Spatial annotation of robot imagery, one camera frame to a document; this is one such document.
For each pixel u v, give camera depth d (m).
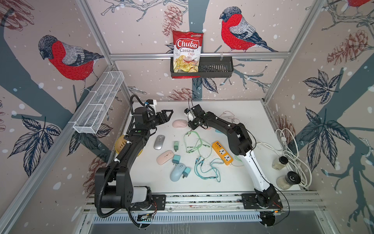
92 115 0.73
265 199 0.64
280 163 0.79
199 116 0.86
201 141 0.98
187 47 0.83
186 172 0.81
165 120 0.73
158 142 0.95
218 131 0.74
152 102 0.74
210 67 1.07
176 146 0.92
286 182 0.73
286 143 1.00
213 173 0.83
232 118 1.10
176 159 0.88
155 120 0.72
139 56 0.92
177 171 0.81
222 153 0.88
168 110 0.79
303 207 0.73
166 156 0.88
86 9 0.72
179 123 1.04
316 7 0.73
